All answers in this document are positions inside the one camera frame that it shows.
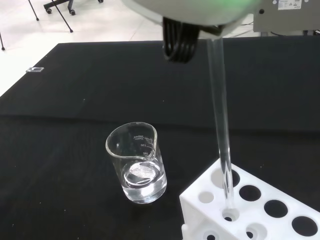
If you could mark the black white-plated robot hand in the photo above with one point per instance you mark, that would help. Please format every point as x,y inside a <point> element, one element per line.
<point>190,12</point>

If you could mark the white test tube rack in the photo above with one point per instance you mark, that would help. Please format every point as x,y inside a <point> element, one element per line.
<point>195,217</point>

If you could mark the grey equipment cabinet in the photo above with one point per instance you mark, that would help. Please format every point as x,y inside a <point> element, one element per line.
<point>287,17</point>

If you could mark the black wheeled chair base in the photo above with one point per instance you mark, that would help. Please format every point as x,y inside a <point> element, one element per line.
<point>72,11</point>

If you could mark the black tripod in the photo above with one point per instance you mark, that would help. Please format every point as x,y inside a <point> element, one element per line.
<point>2,47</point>
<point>71,30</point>

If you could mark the black table cloth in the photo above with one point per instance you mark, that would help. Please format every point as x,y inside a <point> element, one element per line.
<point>75,125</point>

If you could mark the clear plastic cloth clip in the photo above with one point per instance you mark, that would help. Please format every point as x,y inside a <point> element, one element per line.
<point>35,70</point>

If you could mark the clear glass beaker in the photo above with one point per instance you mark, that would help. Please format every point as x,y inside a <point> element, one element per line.
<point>140,185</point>

